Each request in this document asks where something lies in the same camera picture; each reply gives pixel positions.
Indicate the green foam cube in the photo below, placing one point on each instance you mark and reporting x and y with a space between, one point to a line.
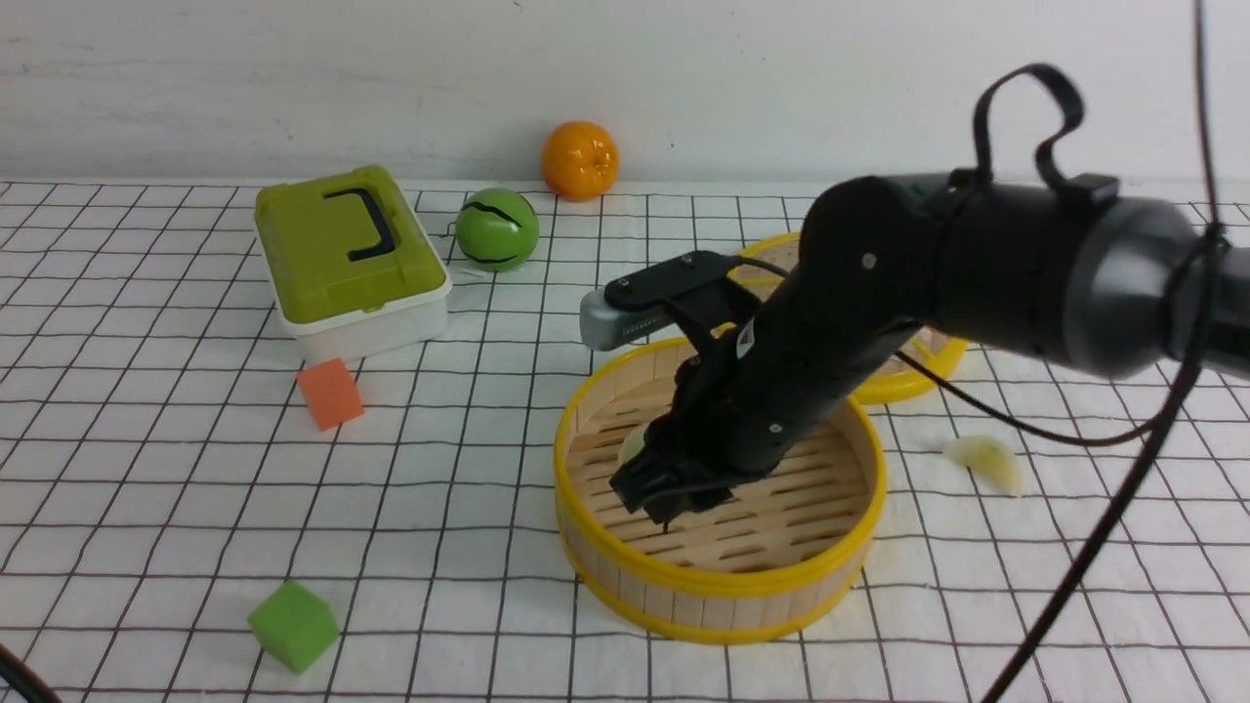
294 626

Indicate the white black grid tablecloth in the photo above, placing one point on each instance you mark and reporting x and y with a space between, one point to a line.
162 477

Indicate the green lid white storage box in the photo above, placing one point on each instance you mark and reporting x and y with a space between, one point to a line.
352 271

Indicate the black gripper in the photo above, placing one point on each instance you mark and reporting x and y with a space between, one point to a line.
819 335

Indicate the bamboo steamer tray yellow rim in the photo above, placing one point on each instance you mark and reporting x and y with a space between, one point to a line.
776 557

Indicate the orange toy fruit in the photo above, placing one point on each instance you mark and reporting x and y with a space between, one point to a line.
580 161

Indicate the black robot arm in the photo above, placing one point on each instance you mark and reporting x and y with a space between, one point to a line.
1104 286

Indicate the white dumpling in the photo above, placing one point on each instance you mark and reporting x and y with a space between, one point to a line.
632 445

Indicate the greenish dumpling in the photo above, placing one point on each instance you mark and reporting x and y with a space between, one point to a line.
987 457

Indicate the green toy ball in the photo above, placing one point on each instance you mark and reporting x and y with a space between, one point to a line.
497 229

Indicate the orange foam cube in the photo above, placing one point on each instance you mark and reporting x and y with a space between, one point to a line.
330 393

